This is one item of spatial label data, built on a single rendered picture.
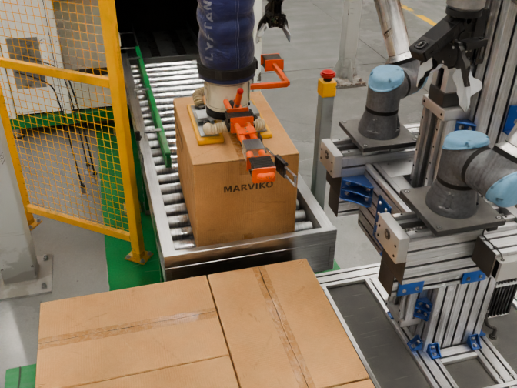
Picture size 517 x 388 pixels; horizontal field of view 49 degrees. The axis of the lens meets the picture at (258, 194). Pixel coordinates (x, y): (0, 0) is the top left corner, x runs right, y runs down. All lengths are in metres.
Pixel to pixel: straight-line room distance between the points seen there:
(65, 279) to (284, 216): 1.32
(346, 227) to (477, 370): 1.27
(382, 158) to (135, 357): 1.10
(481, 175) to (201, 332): 1.02
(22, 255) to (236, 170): 1.34
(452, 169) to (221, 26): 0.95
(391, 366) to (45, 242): 1.99
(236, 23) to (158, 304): 1.03
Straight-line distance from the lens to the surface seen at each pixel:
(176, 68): 4.10
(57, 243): 3.38
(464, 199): 1.71
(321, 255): 2.39
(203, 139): 2.18
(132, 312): 2.08
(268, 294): 2.11
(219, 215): 2.20
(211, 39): 2.14
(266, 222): 2.27
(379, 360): 2.39
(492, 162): 1.58
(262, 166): 1.74
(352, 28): 5.20
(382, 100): 2.04
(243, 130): 1.97
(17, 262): 3.07
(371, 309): 2.59
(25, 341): 2.87
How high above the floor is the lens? 1.98
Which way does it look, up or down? 33 degrees down
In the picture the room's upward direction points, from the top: 1 degrees clockwise
